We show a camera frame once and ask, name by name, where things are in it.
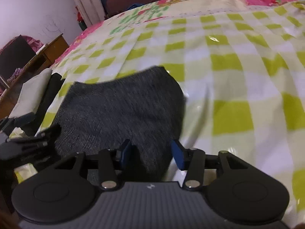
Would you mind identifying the wooden desk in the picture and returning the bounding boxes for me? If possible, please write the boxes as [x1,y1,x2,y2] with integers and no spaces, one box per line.
[1,35,69,118]

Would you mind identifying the black monitor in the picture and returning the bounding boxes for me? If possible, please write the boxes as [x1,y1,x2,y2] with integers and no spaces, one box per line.
[0,35,36,80]

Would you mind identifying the green white checkered bedsheet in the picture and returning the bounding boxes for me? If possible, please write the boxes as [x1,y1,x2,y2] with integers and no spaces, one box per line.
[14,0,305,228]

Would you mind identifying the beige curtain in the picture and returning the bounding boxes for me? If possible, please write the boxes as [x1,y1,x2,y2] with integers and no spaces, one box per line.
[74,0,105,27]

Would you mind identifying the dark grey checked pants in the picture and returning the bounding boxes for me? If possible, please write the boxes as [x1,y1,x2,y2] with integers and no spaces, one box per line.
[53,67,185,181]

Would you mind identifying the folded beige garment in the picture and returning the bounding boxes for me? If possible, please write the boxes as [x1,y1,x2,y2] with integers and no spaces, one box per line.
[8,68,52,118]

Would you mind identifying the folded black garment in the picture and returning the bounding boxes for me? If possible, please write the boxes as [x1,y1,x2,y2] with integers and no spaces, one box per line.
[21,73,65,136]

